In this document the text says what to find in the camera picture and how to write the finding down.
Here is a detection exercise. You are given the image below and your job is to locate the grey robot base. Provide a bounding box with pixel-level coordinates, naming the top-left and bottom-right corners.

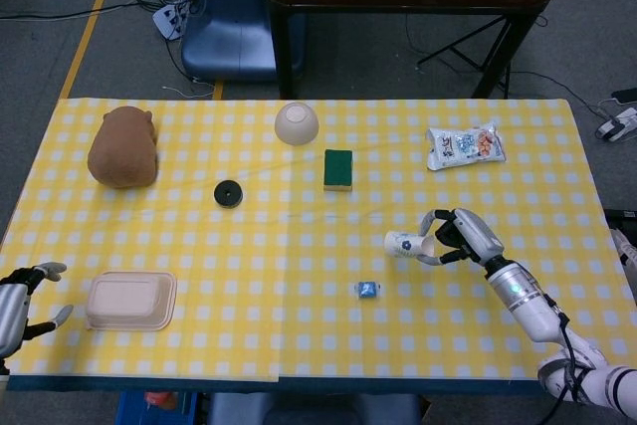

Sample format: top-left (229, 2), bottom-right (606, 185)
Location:
top-left (208, 392), bottom-right (419, 425)

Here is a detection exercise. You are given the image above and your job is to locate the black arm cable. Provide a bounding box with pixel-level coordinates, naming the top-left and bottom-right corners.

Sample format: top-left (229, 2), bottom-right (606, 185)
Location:
top-left (544, 293), bottom-right (598, 404)

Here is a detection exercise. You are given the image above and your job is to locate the brown plush toy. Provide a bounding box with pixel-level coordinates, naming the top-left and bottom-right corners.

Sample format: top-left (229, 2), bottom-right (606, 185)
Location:
top-left (87, 106), bottom-right (160, 190)

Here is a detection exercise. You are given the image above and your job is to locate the green yellow sponge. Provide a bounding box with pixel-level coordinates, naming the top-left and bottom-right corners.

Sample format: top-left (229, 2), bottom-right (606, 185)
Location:
top-left (322, 148), bottom-right (354, 192)

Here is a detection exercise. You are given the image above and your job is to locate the black tape roll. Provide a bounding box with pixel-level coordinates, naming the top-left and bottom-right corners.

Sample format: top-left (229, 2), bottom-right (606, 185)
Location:
top-left (213, 180), bottom-right (244, 208)

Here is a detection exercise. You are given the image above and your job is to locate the white snack bag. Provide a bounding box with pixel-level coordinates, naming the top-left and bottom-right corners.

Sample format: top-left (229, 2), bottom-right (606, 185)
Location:
top-left (425, 120), bottom-right (507, 172)

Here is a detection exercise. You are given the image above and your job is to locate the blue machine base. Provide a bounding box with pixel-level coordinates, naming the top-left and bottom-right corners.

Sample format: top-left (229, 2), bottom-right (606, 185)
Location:
top-left (180, 0), bottom-right (306, 83)

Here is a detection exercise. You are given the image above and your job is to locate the blue plastic crate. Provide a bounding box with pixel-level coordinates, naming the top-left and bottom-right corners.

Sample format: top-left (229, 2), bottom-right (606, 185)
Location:
top-left (116, 391), bottom-right (200, 425)

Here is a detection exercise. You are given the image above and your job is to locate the white power strip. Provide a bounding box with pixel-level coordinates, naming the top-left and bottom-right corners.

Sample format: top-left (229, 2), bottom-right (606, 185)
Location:
top-left (595, 108), bottom-right (637, 141)
top-left (151, 0), bottom-right (193, 41)

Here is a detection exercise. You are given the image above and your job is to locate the beige lunch box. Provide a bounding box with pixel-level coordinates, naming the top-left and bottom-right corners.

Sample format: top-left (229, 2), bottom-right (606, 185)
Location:
top-left (85, 271), bottom-right (178, 332)

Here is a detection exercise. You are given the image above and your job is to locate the blue candy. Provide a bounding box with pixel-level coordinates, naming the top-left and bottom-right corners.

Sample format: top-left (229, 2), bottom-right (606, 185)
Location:
top-left (352, 280), bottom-right (382, 301)

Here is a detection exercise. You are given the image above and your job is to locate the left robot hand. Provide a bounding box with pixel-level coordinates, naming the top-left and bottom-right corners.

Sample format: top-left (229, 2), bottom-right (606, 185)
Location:
top-left (0, 261), bottom-right (75, 359)

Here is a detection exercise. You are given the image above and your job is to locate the yellow checkered tablecloth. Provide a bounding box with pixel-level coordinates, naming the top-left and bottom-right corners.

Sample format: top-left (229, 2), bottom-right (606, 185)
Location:
top-left (0, 98), bottom-right (637, 381)

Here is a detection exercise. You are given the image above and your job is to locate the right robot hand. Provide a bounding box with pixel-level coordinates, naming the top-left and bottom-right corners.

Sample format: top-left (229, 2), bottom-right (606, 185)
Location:
top-left (416, 207), bottom-right (503, 267)

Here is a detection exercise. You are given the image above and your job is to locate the beige upturned bowl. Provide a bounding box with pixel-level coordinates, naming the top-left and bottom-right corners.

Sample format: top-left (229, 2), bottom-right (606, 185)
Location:
top-left (274, 102), bottom-right (320, 146)

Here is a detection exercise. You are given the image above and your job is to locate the white floral paper cup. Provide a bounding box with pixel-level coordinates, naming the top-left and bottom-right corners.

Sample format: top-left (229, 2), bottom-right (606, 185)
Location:
top-left (383, 229), bottom-right (436, 261)

